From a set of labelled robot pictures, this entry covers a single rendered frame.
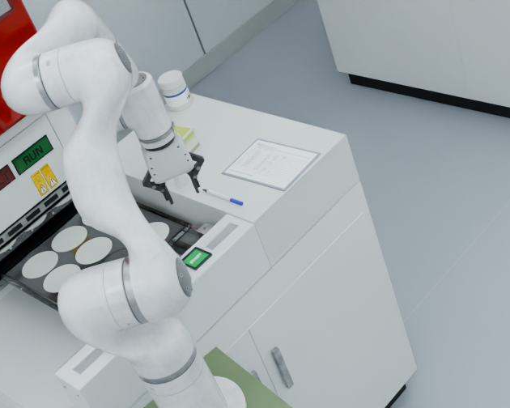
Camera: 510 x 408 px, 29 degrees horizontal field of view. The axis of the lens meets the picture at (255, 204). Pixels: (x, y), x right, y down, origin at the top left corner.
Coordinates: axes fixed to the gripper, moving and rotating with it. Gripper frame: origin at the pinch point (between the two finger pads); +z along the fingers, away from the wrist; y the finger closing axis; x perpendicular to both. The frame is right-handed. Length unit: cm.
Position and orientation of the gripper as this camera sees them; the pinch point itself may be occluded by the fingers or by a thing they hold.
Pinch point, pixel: (181, 190)
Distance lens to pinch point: 228.9
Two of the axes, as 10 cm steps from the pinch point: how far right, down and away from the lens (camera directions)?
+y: -9.2, 3.9, -0.3
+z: 2.9, 7.4, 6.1
